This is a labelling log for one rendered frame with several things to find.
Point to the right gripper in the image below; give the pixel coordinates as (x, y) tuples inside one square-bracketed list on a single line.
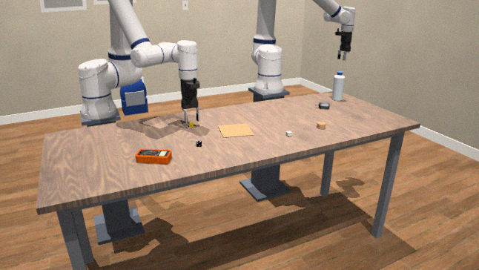
[(189, 92)]

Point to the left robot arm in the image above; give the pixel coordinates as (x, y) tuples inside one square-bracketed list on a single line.
[(269, 59)]

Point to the tan flat mat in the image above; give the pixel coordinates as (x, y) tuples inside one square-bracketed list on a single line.
[(235, 130)]

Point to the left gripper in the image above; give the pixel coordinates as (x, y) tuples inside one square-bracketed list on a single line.
[(346, 36)]

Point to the orange digital multimeter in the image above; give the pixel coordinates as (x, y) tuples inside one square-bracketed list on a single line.
[(153, 156)]

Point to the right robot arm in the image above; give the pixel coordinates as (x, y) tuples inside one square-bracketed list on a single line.
[(97, 77)]

